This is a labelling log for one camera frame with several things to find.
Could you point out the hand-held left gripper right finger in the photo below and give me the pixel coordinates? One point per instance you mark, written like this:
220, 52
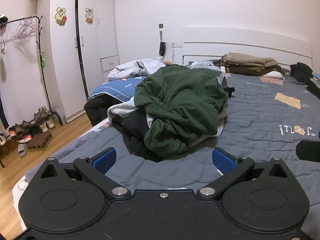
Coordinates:
223, 158

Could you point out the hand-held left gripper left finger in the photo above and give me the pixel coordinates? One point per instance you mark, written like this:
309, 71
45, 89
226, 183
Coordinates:
105, 158

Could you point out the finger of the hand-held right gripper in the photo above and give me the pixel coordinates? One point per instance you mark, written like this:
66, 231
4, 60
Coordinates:
308, 151

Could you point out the green t-shirt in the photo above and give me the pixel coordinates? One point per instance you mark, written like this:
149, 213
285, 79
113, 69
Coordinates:
180, 97

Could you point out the clothes stack with blue top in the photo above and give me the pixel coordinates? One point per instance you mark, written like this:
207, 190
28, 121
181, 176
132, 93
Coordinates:
317, 77

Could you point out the black clothes pile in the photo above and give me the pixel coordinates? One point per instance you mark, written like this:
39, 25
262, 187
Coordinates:
302, 72

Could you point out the black clothes rack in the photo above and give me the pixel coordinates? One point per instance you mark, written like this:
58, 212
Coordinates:
48, 90

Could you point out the grey clothes pile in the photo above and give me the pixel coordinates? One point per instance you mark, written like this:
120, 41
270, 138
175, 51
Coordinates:
130, 67

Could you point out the black crumpled garment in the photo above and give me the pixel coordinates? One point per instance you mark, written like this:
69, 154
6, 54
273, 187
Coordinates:
132, 130

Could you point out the grey quilted bedspread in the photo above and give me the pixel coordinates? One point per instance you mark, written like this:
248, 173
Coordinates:
250, 120

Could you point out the dark cloth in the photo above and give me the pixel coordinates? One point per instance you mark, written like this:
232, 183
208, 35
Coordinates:
100, 110

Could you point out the brown cushioned stool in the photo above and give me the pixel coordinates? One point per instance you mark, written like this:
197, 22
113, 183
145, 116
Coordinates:
40, 142

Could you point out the row of shoes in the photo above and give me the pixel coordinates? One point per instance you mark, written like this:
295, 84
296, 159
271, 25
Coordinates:
41, 112

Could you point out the grey slipper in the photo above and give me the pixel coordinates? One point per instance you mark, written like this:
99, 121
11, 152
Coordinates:
22, 150

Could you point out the white pillow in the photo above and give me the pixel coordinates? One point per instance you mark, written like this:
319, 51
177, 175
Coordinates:
273, 74

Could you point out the khaki folded blanket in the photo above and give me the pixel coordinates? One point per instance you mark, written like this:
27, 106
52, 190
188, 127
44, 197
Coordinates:
250, 62

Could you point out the white wardrobe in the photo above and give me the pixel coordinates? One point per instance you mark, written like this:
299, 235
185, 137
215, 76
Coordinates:
62, 67

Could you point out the dark hanging garment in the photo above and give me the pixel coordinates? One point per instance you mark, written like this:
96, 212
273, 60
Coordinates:
3, 115

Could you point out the green hanging toy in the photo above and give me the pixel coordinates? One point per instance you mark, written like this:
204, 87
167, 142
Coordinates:
43, 60

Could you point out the white headboard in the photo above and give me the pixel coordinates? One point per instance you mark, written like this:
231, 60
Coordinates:
250, 37

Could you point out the mouse sticker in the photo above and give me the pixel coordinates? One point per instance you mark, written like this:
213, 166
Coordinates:
89, 15
60, 16

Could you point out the bunch of pink hangers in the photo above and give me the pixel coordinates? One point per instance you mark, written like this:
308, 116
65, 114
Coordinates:
23, 31

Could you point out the black cap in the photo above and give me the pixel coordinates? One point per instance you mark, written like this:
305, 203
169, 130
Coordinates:
3, 20

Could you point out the white wall socket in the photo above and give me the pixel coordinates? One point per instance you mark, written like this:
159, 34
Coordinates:
177, 45

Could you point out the black wall phone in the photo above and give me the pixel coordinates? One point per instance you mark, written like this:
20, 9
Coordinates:
162, 48

